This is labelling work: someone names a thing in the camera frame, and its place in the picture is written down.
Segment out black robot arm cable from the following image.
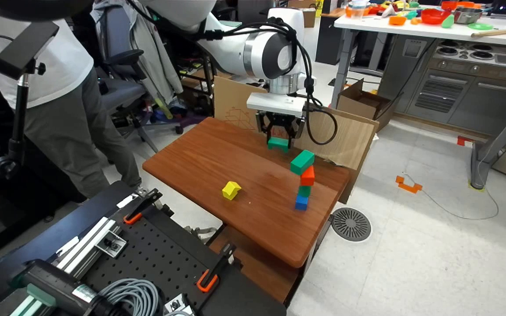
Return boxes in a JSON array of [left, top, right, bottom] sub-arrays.
[[194, 16, 341, 148]]

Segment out large green block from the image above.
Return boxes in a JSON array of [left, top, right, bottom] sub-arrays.
[[289, 149, 318, 176]]

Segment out grey toy kitchen cabinet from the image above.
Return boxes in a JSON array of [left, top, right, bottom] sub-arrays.
[[378, 39, 506, 141]]

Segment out office chair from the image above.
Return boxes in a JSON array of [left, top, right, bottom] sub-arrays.
[[92, 0, 208, 141]]

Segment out silver metal bracket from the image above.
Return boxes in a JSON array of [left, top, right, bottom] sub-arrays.
[[164, 293, 197, 316]]

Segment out black camera stand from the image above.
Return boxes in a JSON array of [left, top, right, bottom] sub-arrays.
[[0, 21, 62, 190]]

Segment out person in grey trousers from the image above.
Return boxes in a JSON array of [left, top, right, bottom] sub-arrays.
[[0, 0, 144, 199]]

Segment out black green mounted device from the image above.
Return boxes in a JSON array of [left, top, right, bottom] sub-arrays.
[[6, 258, 101, 316]]

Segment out round floor drain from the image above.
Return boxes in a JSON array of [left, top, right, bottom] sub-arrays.
[[329, 207, 375, 244]]

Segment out open cardboard box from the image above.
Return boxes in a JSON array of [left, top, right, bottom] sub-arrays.
[[336, 77, 394, 123]]

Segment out orange bowl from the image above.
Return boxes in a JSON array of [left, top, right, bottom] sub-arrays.
[[387, 14, 410, 28]]

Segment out grey coiled cable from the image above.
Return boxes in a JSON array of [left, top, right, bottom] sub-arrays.
[[97, 278, 162, 316]]

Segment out orange block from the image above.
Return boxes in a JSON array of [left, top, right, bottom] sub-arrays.
[[299, 165, 318, 188]]

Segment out orange black bar clamp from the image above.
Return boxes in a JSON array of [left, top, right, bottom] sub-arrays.
[[195, 244, 238, 295], [120, 188, 166, 228]]

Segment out white work table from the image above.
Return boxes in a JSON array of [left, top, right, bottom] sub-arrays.
[[329, 9, 506, 190]]

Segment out black perforated breadboard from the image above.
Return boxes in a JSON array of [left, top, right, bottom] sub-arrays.
[[83, 204, 232, 316]]

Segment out thin floor cable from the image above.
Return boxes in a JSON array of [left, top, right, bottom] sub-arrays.
[[419, 174, 501, 223]]

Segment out aluminium profile rail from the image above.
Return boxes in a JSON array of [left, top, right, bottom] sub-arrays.
[[53, 216, 130, 278]]

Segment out orange floor bracket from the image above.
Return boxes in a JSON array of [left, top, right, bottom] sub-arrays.
[[394, 174, 426, 195]]

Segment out yellow block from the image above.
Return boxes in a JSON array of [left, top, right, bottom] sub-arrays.
[[220, 179, 245, 202]]

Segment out red bowl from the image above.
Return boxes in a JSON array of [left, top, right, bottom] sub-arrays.
[[420, 7, 448, 27]]

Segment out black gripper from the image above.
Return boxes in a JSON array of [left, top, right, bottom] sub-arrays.
[[255, 111, 304, 144]]

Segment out blue block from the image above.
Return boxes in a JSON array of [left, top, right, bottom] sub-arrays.
[[294, 193, 311, 213]]

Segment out large cardboard sheet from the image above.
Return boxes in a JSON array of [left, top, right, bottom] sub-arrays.
[[213, 74, 382, 172]]

